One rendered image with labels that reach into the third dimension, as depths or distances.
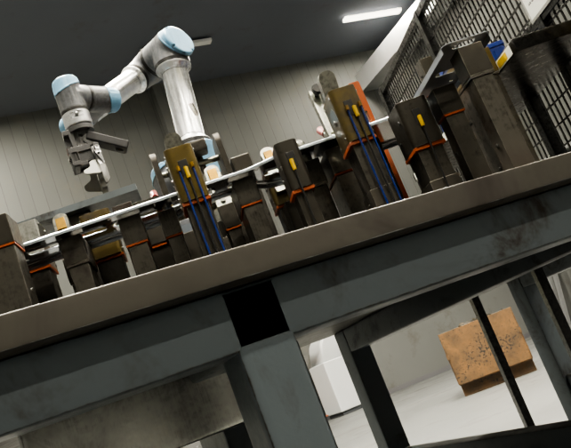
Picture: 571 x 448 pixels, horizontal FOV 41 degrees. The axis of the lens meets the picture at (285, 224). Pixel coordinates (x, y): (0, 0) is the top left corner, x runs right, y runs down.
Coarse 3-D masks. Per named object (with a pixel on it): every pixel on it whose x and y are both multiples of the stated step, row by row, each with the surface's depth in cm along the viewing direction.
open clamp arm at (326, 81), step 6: (324, 72) 162; (330, 72) 162; (318, 78) 162; (324, 78) 162; (330, 78) 162; (318, 84) 163; (324, 84) 162; (330, 84) 162; (336, 84) 162; (324, 90) 162; (330, 90) 162; (324, 96) 162
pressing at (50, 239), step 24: (384, 120) 167; (312, 144) 165; (336, 144) 174; (384, 144) 190; (264, 168) 171; (216, 192) 175; (120, 216) 165; (144, 216) 172; (48, 240) 163; (96, 240) 176
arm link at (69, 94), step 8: (56, 80) 209; (64, 80) 208; (72, 80) 209; (56, 88) 209; (64, 88) 208; (72, 88) 208; (80, 88) 210; (88, 88) 212; (56, 96) 209; (64, 96) 207; (72, 96) 207; (80, 96) 209; (88, 96) 211; (64, 104) 207; (72, 104) 207; (80, 104) 208; (88, 104) 212; (64, 112) 207
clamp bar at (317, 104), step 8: (312, 88) 195; (312, 96) 197; (320, 96) 198; (312, 104) 197; (320, 104) 197; (320, 112) 195; (320, 120) 195; (328, 120) 195; (328, 128) 193; (328, 136) 193
